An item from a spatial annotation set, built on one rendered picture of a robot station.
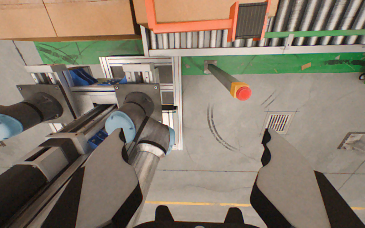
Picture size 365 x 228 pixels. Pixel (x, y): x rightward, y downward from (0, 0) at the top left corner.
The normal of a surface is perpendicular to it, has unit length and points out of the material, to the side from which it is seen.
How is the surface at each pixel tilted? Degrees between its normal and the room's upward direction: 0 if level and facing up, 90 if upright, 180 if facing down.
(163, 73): 0
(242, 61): 0
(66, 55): 0
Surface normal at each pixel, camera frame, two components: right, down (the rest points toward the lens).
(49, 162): 1.00, 0.00
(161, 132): 0.44, -0.55
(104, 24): -0.04, 0.46
